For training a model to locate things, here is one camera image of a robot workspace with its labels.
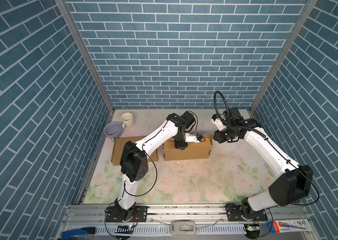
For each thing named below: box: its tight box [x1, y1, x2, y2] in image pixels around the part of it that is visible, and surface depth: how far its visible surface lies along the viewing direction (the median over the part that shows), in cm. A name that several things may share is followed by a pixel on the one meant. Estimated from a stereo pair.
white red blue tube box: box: [266, 219, 313, 234], surface depth 72 cm
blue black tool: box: [60, 227, 96, 240], surface depth 70 cm
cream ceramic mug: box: [121, 112, 134, 128], surface depth 106 cm
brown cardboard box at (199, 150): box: [163, 134, 214, 161], surface depth 85 cm
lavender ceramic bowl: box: [103, 122, 122, 142], surface depth 104 cm
